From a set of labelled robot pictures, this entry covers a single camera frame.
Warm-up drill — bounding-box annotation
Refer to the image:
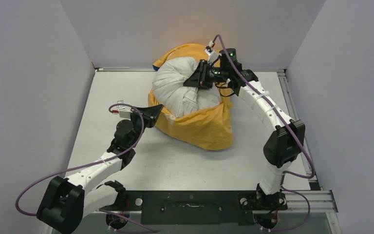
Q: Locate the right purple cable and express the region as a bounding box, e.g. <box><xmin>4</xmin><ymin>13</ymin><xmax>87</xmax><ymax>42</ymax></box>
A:
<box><xmin>212</xmin><ymin>34</ymin><xmax>316</xmax><ymax>233</ymax></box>

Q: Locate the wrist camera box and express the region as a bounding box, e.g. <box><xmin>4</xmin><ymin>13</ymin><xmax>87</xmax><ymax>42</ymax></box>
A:
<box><xmin>205</xmin><ymin>40</ymin><xmax>220</xmax><ymax>66</ymax></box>
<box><xmin>109</xmin><ymin>100</ymin><xmax>132</xmax><ymax>119</ymax></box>

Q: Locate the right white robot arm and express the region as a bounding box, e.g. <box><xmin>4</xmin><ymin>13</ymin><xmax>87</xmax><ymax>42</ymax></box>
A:
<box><xmin>184</xmin><ymin>46</ymin><xmax>305</xmax><ymax>210</ymax></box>

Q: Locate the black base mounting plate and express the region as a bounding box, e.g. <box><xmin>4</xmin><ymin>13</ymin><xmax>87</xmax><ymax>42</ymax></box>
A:
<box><xmin>106</xmin><ymin>191</ymin><xmax>288</xmax><ymax>226</ymax></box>

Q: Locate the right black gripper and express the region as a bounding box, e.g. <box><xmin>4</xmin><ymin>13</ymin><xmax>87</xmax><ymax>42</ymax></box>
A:
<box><xmin>185</xmin><ymin>59</ymin><xmax>228</xmax><ymax>89</ymax></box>

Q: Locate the purple cable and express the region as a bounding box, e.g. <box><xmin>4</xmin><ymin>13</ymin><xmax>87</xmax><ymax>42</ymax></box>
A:
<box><xmin>15</xmin><ymin>103</ymin><xmax>159</xmax><ymax>234</ymax></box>
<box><xmin>212</xmin><ymin>34</ymin><xmax>316</xmax><ymax>233</ymax></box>

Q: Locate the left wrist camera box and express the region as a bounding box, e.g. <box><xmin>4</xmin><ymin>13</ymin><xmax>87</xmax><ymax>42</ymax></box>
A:
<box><xmin>109</xmin><ymin>100</ymin><xmax>132</xmax><ymax>119</ymax></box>

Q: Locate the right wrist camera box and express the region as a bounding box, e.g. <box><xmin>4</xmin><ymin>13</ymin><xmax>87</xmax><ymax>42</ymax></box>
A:
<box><xmin>205</xmin><ymin>40</ymin><xmax>220</xmax><ymax>66</ymax></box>

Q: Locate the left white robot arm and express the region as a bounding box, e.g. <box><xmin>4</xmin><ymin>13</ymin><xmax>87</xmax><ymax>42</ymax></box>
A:
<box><xmin>36</xmin><ymin>103</ymin><xmax>164</xmax><ymax>234</ymax></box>

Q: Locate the white pillow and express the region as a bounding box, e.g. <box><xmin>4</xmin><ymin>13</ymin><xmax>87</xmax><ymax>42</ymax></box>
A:
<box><xmin>152</xmin><ymin>57</ymin><xmax>222</xmax><ymax>117</ymax></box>

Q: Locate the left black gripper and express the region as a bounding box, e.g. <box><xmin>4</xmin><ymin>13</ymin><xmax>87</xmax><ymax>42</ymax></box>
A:
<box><xmin>129</xmin><ymin>104</ymin><xmax>163</xmax><ymax>149</ymax></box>

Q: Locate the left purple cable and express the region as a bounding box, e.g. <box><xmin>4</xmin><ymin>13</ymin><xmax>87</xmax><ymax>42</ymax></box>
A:
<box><xmin>15</xmin><ymin>103</ymin><xmax>159</xmax><ymax>234</ymax></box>

